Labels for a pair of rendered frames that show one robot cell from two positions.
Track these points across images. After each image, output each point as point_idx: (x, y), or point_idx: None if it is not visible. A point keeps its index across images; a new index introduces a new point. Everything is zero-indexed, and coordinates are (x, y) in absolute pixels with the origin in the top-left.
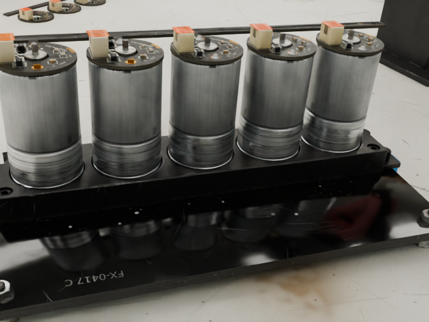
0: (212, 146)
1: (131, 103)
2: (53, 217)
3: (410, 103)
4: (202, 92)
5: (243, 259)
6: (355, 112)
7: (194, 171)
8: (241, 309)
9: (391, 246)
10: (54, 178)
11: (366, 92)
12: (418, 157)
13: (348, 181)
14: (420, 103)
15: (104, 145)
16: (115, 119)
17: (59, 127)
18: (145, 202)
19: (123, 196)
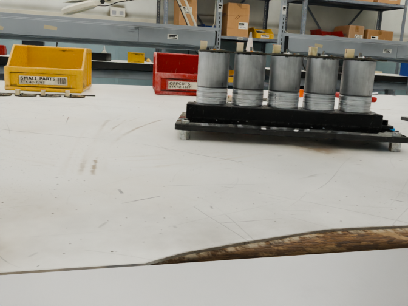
0: (285, 97)
1: (249, 69)
2: (210, 118)
3: None
4: (282, 68)
5: (289, 130)
6: (361, 90)
7: (276, 108)
8: (285, 148)
9: (369, 140)
10: (213, 101)
11: (367, 81)
12: None
13: (359, 127)
14: None
15: (236, 91)
16: (242, 76)
17: (218, 76)
18: (251, 120)
19: (241, 114)
